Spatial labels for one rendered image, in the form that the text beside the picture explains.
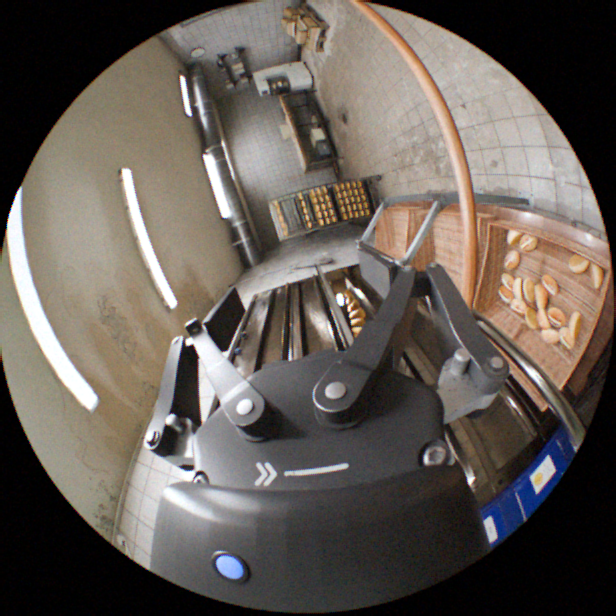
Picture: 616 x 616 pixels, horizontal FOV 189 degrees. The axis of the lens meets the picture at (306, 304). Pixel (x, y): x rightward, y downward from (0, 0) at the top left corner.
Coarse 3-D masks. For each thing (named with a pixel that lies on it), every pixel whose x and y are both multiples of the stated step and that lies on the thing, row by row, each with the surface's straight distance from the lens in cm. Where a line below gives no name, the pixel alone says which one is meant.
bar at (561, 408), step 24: (456, 192) 156; (480, 192) 179; (528, 192) 157; (432, 216) 76; (360, 240) 112; (408, 264) 72; (504, 336) 41; (528, 360) 40; (552, 384) 39; (552, 408) 40; (576, 432) 41
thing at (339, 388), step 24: (408, 288) 10; (384, 312) 9; (408, 312) 10; (360, 336) 7; (384, 336) 6; (360, 360) 6; (384, 360) 6; (336, 384) 5; (360, 384) 5; (336, 408) 5; (360, 408) 5
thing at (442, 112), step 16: (352, 0) 65; (368, 16) 57; (384, 32) 52; (400, 48) 47; (416, 64) 44; (432, 80) 42; (432, 96) 40; (448, 112) 38; (448, 128) 37; (448, 144) 37; (464, 160) 36; (464, 176) 35; (464, 192) 35; (464, 208) 35; (464, 224) 36; (464, 240) 37; (464, 256) 37; (464, 272) 38; (464, 288) 39
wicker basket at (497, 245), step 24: (504, 240) 102; (552, 240) 77; (504, 264) 105; (528, 264) 99; (552, 264) 94; (600, 264) 75; (480, 288) 92; (576, 288) 93; (600, 288) 91; (480, 312) 102; (504, 312) 106; (528, 336) 99; (552, 360) 97; (576, 360) 78; (528, 384) 87
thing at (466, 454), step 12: (348, 276) 164; (360, 288) 139; (372, 300) 122; (372, 312) 119; (408, 348) 87; (408, 360) 85; (420, 360) 82; (420, 372) 78; (432, 384) 76; (456, 420) 71; (456, 432) 69; (456, 444) 70; (468, 444) 69; (468, 456) 68; (468, 468) 70; (480, 468) 70; (468, 480) 73; (480, 480) 69
